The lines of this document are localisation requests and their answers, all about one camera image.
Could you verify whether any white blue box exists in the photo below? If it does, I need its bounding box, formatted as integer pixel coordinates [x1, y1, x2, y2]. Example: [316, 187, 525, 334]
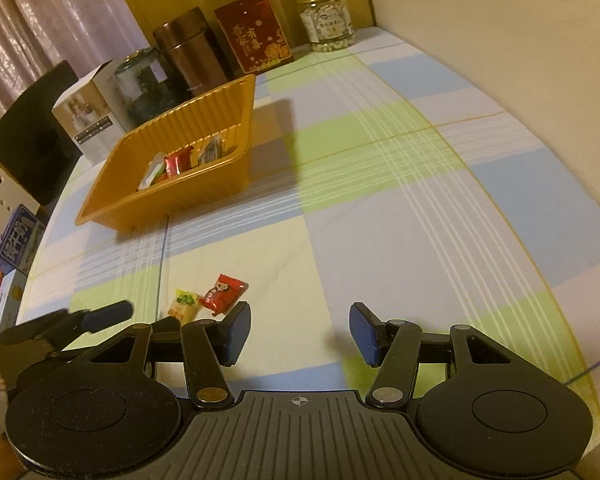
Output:
[0, 269, 27, 333]

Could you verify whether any white product box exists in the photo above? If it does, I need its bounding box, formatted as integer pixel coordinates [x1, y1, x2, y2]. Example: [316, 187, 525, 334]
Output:
[52, 60, 134, 165]

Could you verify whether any seaweed snack clear packet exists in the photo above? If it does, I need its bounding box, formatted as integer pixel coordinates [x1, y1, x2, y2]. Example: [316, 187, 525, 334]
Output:
[198, 133, 223, 165]

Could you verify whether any plaid tablecloth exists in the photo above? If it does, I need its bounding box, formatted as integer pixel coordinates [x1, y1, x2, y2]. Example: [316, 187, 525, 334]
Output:
[19, 28, 600, 441]

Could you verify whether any cashew nut plastic jar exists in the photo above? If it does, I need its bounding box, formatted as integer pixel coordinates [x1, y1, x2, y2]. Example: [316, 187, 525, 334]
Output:
[296, 0, 354, 52]

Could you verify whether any small red candy packet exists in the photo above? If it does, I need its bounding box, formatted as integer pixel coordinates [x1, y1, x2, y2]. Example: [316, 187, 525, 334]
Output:
[199, 274, 249, 316]

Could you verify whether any orange plastic tray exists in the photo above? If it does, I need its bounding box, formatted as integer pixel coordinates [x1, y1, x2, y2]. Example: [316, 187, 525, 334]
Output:
[76, 75, 256, 232]

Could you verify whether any silver foil packet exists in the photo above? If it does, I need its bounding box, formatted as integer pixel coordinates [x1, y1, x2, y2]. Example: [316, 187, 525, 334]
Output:
[137, 153, 166, 191]

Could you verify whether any brown metal canister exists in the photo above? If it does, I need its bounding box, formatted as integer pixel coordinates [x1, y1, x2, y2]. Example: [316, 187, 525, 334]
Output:
[152, 6, 233, 96]

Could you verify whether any red greeting box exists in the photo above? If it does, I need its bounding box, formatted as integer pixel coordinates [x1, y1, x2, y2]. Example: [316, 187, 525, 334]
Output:
[214, 0, 294, 75]

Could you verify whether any white wooden rack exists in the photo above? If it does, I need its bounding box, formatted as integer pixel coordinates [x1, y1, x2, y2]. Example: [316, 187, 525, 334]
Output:
[0, 167, 40, 233]

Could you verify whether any red pillow snack packet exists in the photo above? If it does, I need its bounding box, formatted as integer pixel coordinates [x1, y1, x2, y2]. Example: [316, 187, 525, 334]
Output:
[166, 145, 193, 178]

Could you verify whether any yellow candy packet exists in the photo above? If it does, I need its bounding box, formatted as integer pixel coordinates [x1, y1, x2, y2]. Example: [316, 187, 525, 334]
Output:
[166, 289, 202, 325]

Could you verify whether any blue milk carton box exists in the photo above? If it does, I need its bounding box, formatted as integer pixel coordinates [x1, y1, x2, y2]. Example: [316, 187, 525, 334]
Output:
[0, 205, 46, 275]

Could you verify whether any green glass jar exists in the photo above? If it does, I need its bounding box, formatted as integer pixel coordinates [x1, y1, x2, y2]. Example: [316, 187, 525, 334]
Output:
[114, 47, 187, 126]

